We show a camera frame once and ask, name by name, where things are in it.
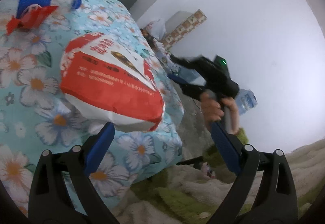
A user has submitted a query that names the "red white paper bag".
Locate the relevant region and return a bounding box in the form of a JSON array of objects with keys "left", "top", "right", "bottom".
[{"left": 60, "top": 32, "right": 165, "bottom": 132}]

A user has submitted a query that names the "person's right hand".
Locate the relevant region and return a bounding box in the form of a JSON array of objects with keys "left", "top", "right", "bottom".
[{"left": 200, "top": 92, "right": 240, "bottom": 135}]

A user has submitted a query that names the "large water jug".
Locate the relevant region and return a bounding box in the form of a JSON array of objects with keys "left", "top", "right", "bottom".
[{"left": 235, "top": 89, "right": 258, "bottom": 115}]

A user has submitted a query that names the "patterned wrapping paper roll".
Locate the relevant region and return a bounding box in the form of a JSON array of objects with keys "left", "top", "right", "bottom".
[{"left": 160, "top": 9, "right": 207, "bottom": 51}]

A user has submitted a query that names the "dark basket with items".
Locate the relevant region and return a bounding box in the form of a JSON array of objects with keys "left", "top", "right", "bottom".
[{"left": 141, "top": 29, "right": 158, "bottom": 50}]

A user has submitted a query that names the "floral blue quilt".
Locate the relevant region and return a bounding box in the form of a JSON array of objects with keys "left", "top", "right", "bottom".
[{"left": 1, "top": 0, "right": 184, "bottom": 215}]

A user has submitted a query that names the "green fuzzy blanket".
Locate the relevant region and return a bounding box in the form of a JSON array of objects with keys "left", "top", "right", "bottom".
[{"left": 112, "top": 140, "right": 324, "bottom": 223}]

